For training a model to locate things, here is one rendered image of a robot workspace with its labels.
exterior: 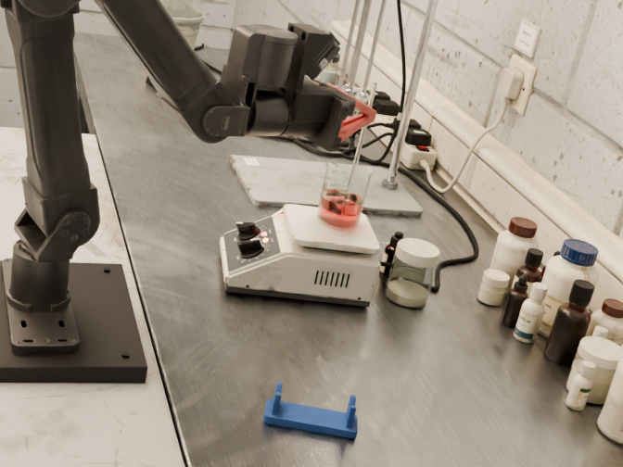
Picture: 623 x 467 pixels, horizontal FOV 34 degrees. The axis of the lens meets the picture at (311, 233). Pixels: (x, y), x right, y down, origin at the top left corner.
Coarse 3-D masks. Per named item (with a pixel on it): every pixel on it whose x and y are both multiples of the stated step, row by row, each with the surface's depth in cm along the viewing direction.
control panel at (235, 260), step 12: (264, 228) 138; (228, 240) 139; (240, 240) 138; (276, 240) 134; (228, 252) 136; (240, 252) 135; (264, 252) 132; (276, 252) 131; (228, 264) 133; (240, 264) 132
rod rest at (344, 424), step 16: (272, 400) 109; (352, 400) 108; (272, 416) 106; (288, 416) 107; (304, 416) 108; (320, 416) 108; (336, 416) 109; (352, 416) 107; (320, 432) 107; (336, 432) 107; (352, 432) 107
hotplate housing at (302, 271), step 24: (288, 240) 134; (264, 264) 130; (288, 264) 131; (312, 264) 131; (336, 264) 132; (360, 264) 132; (240, 288) 132; (264, 288) 132; (288, 288) 132; (312, 288) 133; (336, 288) 133; (360, 288) 134
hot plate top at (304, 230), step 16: (288, 208) 139; (304, 208) 140; (288, 224) 134; (304, 224) 135; (320, 224) 136; (368, 224) 139; (304, 240) 130; (320, 240) 131; (336, 240) 132; (352, 240) 133; (368, 240) 134
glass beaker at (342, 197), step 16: (336, 160) 137; (352, 160) 138; (336, 176) 133; (352, 176) 132; (368, 176) 133; (336, 192) 133; (352, 192) 133; (320, 208) 136; (336, 208) 134; (352, 208) 134; (336, 224) 135; (352, 224) 136
